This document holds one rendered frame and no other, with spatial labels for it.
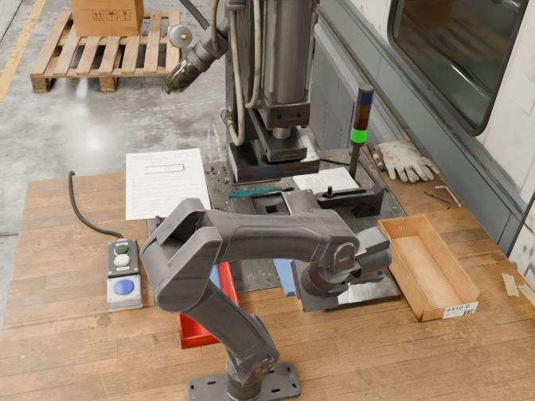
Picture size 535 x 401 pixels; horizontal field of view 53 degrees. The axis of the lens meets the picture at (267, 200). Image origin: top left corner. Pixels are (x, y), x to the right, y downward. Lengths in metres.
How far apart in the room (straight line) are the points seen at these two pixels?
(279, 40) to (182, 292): 0.51
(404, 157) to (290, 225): 0.90
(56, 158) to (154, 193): 1.92
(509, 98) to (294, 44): 0.69
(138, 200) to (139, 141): 1.96
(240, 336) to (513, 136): 0.93
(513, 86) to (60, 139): 2.66
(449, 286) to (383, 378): 0.30
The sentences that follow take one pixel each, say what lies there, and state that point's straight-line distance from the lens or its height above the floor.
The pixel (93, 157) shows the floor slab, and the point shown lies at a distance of 3.27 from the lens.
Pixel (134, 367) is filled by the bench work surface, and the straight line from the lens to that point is 1.08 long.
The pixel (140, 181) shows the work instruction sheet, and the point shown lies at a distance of 1.49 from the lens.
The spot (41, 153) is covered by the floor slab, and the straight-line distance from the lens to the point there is 3.39.
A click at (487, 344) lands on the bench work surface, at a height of 0.90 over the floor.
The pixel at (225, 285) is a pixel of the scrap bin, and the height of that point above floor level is 0.91.
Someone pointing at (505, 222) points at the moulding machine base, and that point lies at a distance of 1.51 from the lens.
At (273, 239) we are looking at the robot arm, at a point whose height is 1.28.
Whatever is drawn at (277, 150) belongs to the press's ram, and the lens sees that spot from 1.09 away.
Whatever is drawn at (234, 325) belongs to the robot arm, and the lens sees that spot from 0.83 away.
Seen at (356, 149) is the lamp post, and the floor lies 1.02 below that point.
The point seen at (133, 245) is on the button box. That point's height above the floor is 0.93.
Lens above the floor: 1.78
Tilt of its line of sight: 39 degrees down
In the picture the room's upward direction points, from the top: 3 degrees clockwise
